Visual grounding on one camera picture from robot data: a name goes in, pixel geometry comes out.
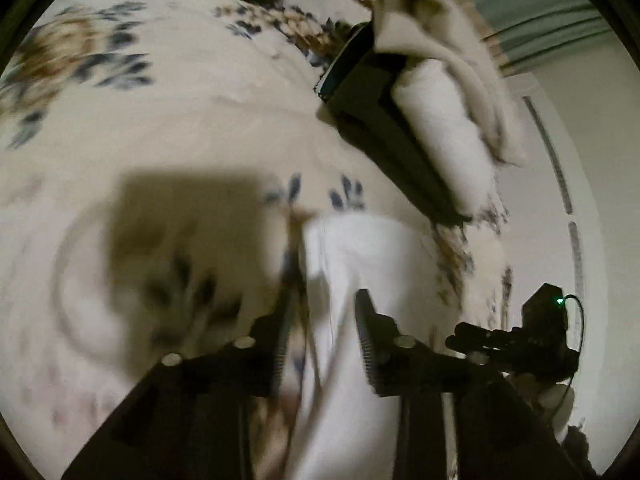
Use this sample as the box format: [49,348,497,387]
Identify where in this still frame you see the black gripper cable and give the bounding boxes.
[550,294,587,418]

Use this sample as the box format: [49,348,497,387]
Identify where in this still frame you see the beige crumpled cloth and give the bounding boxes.
[371,0,530,167]

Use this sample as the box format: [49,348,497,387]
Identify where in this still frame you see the white small garment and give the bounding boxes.
[282,214,453,480]

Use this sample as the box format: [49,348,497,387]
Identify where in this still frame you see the floral cream blanket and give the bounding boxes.
[0,0,516,480]

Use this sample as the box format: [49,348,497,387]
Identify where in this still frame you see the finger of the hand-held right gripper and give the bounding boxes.
[444,322,525,362]

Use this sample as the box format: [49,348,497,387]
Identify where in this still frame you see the green striped curtain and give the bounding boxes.
[440,0,623,77]

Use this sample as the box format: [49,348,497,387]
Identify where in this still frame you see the white folded cloth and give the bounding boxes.
[390,59,502,217]

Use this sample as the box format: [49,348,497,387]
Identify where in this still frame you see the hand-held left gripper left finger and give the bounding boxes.
[62,255,303,480]

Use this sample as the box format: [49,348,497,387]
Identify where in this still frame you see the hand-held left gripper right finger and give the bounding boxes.
[354,288,587,480]

